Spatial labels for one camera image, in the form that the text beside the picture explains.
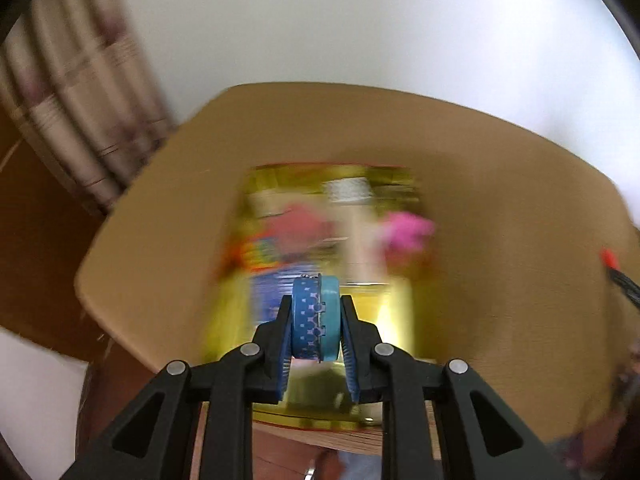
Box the person's grey clothing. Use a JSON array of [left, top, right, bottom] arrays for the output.
[[304, 449, 387, 480]]

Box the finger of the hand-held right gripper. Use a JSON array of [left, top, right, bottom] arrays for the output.
[[607, 267, 640, 312]]

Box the white sheet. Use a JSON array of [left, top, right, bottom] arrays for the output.
[[0, 329, 92, 462]]

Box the blue patterned tape roll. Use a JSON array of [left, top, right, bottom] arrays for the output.
[[291, 273, 344, 364]]

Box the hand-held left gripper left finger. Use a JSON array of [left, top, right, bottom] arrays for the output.
[[60, 295, 295, 480]]

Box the yellow printed box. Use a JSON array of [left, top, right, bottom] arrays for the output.
[[202, 162, 439, 434]]

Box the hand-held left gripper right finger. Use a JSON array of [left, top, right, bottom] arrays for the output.
[[340, 295, 572, 480]]

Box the striped curtain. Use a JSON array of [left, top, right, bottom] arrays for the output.
[[0, 0, 177, 217]]

